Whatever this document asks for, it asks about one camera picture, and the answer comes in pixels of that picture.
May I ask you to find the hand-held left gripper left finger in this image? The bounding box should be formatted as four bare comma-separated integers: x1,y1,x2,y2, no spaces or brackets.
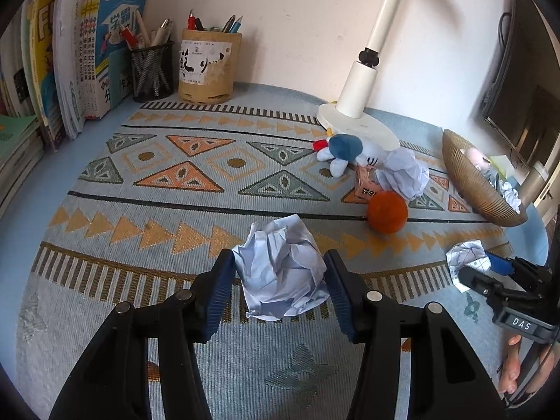
48,248,239,420

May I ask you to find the stack of green notebooks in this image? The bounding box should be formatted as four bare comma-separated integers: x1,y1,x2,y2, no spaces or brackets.
0,114,45,216

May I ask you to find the black cable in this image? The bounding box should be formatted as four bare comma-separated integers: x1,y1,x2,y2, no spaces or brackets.
496,11,516,112

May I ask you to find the black monitor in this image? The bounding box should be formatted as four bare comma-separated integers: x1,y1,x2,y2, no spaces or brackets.
481,0,560,172

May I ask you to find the small pink box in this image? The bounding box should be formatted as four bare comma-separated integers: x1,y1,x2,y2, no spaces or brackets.
353,165,382,202

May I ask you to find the white desk lamp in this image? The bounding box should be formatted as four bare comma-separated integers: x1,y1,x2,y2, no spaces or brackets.
317,0,416,152

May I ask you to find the blue white plush shark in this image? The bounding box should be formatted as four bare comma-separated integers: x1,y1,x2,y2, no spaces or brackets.
313,133,394,179

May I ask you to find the bunch of pens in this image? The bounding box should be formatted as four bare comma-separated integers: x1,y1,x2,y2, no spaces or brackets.
118,9,176,51
187,9,244,34

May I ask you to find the brown ribbed bowl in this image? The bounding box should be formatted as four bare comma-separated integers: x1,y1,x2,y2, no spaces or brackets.
442,129,529,228

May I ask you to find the person's right hand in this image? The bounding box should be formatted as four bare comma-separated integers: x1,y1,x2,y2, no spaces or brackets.
498,335,558,399

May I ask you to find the small pink toy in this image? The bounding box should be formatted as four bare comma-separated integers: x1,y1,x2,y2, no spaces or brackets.
464,148,491,169

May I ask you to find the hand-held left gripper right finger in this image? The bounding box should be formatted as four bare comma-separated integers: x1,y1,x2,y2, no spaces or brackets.
324,248,508,420

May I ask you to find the black mesh pen holder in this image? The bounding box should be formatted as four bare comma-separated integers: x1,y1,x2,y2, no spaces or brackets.
129,41,176,104

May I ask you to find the patterned woven mat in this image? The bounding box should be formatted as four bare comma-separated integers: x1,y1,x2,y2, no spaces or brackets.
15,94,548,420

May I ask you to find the pale green paper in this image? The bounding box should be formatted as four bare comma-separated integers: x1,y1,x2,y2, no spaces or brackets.
485,155,518,176

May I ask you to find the orange ball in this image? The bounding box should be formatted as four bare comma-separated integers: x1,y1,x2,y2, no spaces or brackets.
366,191,409,234

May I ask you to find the bamboo pen holder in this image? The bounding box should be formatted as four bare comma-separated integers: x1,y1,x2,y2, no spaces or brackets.
177,28,243,106

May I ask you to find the small gridded paper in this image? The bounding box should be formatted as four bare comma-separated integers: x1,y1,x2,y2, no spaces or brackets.
445,240,489,293

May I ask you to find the large white paper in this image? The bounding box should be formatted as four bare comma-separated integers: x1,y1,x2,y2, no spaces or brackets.
231,214,330,322

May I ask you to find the blue cover book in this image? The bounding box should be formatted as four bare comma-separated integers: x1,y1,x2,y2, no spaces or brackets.
81,0,149,120

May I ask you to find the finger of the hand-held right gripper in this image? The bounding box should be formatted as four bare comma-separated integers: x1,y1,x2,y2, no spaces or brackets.
485,251,547,289
457,267,543,312

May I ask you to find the row of upright books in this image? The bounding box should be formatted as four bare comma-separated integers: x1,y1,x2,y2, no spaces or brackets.
0,0,66,155

